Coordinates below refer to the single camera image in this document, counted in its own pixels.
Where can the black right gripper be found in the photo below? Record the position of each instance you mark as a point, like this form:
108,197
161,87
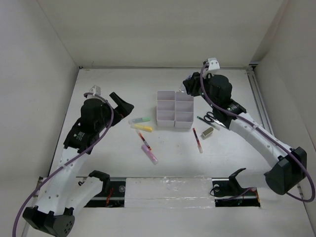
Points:
192,85

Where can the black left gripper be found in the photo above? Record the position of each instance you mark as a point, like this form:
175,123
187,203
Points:
122,110

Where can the blue-capped glue bottle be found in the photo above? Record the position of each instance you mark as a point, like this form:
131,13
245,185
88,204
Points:
182,87

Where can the red gel pen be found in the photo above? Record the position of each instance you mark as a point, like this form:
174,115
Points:
198,142

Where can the orange-red gel pen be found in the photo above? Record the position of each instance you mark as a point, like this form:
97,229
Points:
143,139

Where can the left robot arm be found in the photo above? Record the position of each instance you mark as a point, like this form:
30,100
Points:
55,211

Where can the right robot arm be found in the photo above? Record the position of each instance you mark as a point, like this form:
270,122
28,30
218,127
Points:
288,165

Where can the green highlighter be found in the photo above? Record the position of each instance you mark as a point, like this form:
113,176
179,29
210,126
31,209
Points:
139,120

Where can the yellow highlighter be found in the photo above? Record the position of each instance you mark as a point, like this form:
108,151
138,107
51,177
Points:
142,127

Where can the white six-compartment organizer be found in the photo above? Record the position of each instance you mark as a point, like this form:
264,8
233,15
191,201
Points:
174,109

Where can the green gel pen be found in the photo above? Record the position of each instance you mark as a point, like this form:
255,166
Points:
209,123

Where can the pink highlighter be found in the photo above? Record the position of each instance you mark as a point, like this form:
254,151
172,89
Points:
149,154

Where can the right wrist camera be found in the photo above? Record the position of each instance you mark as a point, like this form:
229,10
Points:
211,65

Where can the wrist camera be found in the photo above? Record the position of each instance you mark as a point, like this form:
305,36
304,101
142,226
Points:
95,90
211,65

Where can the black-handled scissors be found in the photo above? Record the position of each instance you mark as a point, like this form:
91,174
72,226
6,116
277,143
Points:
210,117

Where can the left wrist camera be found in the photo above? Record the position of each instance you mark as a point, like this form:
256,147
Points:
95,90

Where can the aluminium rail right side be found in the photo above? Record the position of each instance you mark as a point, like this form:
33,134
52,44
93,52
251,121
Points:
265,121

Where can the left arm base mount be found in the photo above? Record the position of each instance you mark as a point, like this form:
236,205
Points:
112,194

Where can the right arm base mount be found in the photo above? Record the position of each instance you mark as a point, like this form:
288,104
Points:
228,193

